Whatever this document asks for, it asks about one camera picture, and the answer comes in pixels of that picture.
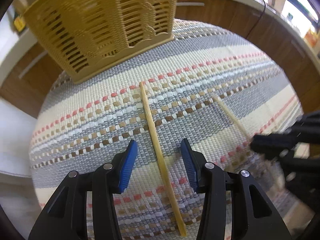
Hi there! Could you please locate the silver drawer handle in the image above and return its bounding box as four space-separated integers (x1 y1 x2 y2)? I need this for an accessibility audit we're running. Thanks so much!
176 2 205 7
18 50 48 80

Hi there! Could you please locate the striped woven table mat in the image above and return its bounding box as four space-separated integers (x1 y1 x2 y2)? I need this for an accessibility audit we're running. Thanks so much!
29 20 302 239

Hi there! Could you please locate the yellow plastic utensil basket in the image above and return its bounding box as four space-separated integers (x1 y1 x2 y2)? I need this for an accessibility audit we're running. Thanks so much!
23 0 177 83

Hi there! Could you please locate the silver left drawer handle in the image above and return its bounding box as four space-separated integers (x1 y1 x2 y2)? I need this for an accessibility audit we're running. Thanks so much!
18 50 48 80

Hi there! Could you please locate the black power cable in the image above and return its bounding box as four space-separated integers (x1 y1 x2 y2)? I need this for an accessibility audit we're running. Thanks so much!
246 0 267 40

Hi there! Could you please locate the silver right drawer handle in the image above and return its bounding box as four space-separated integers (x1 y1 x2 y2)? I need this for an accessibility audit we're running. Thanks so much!
176 2 205 7

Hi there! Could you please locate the wooden chopstick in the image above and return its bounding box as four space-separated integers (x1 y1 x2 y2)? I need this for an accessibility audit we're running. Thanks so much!
139 81 187 237
213 95 252 142

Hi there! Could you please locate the red label sauce bottle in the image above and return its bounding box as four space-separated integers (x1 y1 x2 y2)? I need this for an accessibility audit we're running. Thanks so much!
13 9 26 34

